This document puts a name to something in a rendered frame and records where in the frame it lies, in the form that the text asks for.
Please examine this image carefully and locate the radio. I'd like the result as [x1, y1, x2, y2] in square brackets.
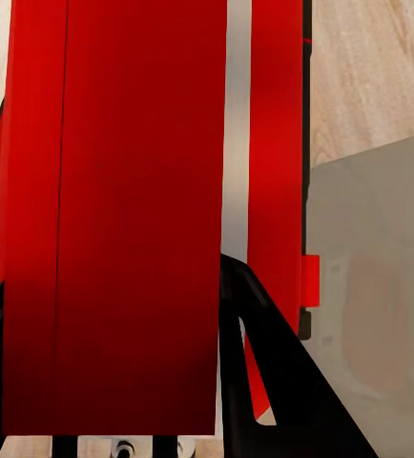
[0, 0, 320, 458]

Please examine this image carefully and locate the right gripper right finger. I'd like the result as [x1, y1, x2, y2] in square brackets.
[218, 254, 379, 458]

